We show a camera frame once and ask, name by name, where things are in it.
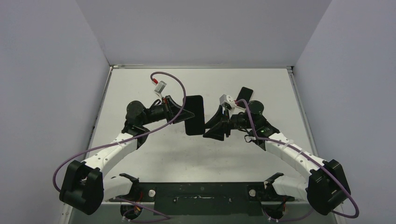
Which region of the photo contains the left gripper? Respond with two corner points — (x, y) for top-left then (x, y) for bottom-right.
(141, 95), (195, 126)

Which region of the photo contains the black phone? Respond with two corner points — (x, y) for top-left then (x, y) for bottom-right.
(184, 95), (205, 136)

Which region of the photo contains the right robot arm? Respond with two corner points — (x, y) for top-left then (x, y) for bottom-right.
(203, 100), (351, 215)

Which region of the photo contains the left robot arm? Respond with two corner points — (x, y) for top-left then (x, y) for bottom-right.
(57, 96), (203, 215)

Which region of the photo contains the phone in beige case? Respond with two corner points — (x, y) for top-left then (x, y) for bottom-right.
(236, 87), (254, 102)

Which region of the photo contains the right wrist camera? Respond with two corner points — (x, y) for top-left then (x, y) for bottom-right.
(219, 94), (239, 113)

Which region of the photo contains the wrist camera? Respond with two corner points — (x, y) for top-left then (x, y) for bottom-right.
(152, 78), (167, 95)
(219, 94), (239, 113)

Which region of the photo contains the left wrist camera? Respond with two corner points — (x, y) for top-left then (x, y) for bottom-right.
(152, 78), (167, 95)

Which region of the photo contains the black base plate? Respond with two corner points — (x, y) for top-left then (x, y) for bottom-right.
(136, 182), (273, 217)

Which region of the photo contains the aluminium frame rail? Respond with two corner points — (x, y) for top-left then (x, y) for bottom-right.
(58, 203), (74, 224)

